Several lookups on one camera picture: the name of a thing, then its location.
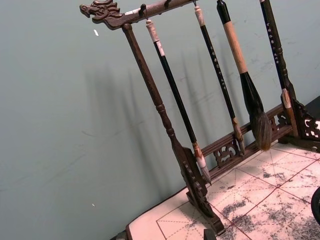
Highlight black brush with marbled ends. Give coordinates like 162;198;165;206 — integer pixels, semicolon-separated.
144;18;213;187

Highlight carved dark wooden brush rack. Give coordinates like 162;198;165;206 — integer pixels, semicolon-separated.
79;0;320;237

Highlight thin black brush gold characters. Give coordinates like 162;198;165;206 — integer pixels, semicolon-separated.
193;5;247;157

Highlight white practice mat red grid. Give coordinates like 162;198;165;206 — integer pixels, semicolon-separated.
124;141;320;240

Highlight black brush with white characters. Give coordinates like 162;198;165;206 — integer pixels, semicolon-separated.
258;0;293;110

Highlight round black dish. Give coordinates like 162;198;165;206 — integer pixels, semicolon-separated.
310;186;320;222

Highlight large brush with tan handle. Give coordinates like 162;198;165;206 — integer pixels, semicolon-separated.
216;0;273;152

